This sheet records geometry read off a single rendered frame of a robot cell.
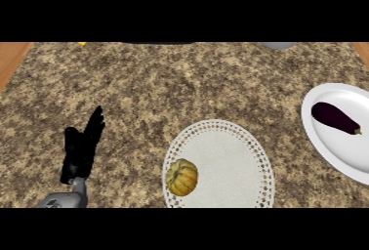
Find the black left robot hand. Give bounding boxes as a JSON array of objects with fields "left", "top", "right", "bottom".
[{"left": 59, "top": 104, "right": 106, "bottom": 186}]

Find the white lace round placemat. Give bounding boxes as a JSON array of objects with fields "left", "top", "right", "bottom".
[{"left": 161, "top": 119, "right": 276, "bottom": 209}]

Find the dark purple eggplant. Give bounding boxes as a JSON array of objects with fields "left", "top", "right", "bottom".
[{"left": 310, "top": 102, "right": 363, "bottom": 136}]

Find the white plate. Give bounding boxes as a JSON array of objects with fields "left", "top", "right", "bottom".
[{"left": 299, "top": 82, "right": 369, "bottom": 186}]

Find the yellow striped squash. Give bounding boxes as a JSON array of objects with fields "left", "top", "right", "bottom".
[{"left": 165, "top": 158, "right": 201, "bottom": 197}]

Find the grey round object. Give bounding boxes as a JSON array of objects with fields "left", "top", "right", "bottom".
[{"left": 260, "top": 41, "right": 298, "bottom": 51}]

